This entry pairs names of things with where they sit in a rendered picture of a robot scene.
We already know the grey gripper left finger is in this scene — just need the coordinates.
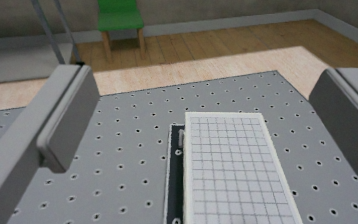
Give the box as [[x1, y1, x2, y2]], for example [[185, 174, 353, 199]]
[[0, 65, 100, 224]]

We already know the grey rectangular base plate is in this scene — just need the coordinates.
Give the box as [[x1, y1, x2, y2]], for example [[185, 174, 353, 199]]
[[7, 69, 358, 224]]

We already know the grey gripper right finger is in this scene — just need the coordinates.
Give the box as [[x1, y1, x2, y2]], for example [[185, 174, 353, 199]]
[[308, 68, 358, 176]]

